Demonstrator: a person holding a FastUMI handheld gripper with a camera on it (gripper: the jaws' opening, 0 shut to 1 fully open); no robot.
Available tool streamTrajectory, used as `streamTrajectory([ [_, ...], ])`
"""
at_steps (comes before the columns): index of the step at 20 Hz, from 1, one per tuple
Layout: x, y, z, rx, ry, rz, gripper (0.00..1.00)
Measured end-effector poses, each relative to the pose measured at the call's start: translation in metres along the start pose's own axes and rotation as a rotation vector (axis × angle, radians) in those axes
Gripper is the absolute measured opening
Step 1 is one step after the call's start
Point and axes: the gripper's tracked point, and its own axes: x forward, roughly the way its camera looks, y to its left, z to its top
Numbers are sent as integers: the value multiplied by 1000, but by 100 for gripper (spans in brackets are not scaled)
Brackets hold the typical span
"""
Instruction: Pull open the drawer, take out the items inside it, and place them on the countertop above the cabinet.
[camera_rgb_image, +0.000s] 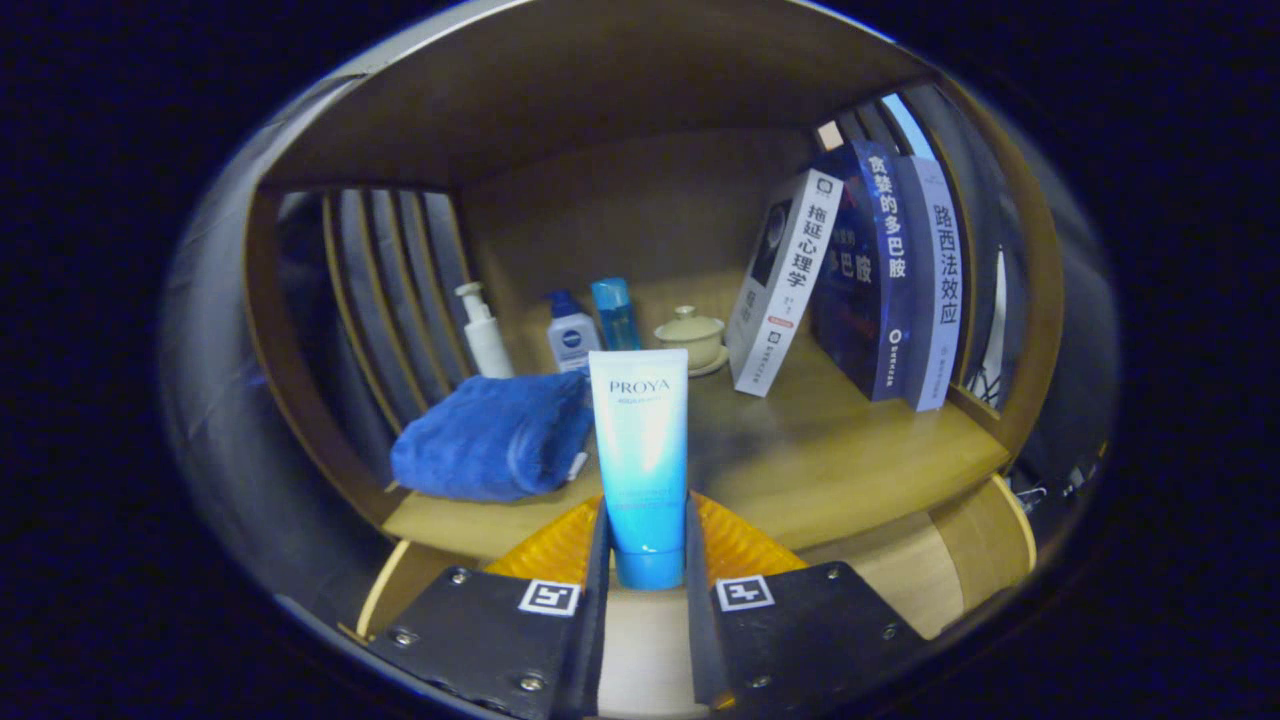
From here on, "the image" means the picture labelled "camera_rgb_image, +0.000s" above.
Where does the wooden countertop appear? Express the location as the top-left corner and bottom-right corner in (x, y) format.
(380, 330), (1011, 561)

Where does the beige lidded teacup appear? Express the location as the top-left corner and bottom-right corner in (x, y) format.
(654, 305), (729, 378)

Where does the clear blue bottle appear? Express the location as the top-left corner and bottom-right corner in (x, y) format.
(590, 277), (641, 353)

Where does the blue rolled towel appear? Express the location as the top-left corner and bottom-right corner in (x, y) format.
(390, 370), (596, 503)

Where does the dark blue book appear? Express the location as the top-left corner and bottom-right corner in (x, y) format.
(808, 140), (916, 403)

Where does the blue cosmetic tube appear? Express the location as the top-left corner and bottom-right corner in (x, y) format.
(588, 348), (691, 591)

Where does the white book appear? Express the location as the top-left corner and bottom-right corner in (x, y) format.
(726, 168), (845, 398)

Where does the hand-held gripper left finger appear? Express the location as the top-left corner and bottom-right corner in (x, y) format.
(365, 495), (611, 720)

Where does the white bottle with blue cap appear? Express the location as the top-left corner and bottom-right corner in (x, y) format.
(546, 290), (603, 376)

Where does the lavender book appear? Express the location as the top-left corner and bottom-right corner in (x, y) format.
(895, 155), (963, 412)

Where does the wooden cabinet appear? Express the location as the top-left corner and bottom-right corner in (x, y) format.
(245, 0), (1066, 531)

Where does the white pump bottle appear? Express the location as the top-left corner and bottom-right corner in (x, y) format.
(455, 282), (516, 379)

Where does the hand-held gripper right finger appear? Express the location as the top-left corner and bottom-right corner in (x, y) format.
(685, 492), (926, 716)

